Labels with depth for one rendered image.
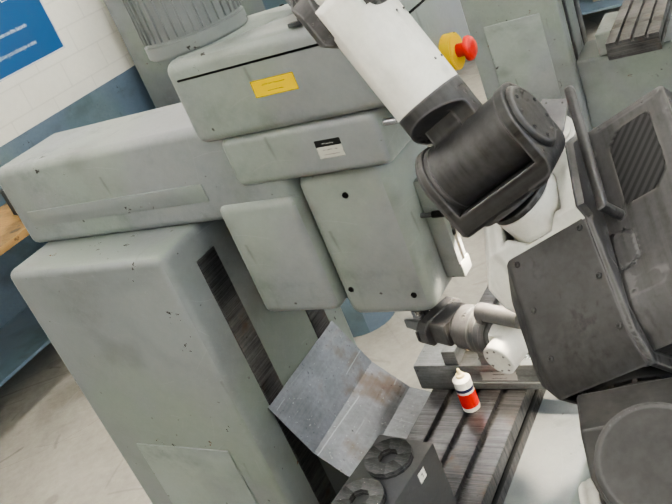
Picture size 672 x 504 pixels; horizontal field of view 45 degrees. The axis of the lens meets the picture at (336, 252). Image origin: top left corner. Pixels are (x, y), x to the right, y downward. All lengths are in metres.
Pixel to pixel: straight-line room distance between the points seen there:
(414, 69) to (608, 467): 0.47
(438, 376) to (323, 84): 0.84
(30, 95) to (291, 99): 5.04
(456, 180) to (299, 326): 1.03
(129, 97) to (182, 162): 5.33
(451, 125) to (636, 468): 0.43
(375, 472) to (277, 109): 0.65
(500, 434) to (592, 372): 0.81
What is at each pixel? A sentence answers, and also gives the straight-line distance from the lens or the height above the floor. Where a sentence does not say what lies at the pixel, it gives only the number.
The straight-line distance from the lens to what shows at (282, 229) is 1.53.
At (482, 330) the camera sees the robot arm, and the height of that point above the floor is 1.26.
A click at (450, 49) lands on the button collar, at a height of 1.77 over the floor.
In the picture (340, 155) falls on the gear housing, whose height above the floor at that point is 1.66.
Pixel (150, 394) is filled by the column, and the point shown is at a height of 1.21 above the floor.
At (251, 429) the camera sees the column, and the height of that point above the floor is 1.11.
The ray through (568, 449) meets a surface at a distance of 1.81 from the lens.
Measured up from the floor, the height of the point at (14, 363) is 0.23.
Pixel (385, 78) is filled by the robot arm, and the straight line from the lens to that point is 0.96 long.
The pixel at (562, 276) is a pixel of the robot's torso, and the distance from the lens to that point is 0.99.
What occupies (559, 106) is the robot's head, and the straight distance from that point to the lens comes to 1.19.
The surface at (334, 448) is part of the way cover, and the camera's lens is 1.89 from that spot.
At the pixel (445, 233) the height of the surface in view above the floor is 1.44.
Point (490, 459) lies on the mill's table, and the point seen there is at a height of 0.96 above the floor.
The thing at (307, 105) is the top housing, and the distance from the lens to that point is 1.35.
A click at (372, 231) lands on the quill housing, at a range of 1.46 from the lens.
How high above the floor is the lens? 2.10
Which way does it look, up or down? 25 degrees down
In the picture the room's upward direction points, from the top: 23 degrees counter-clockwise
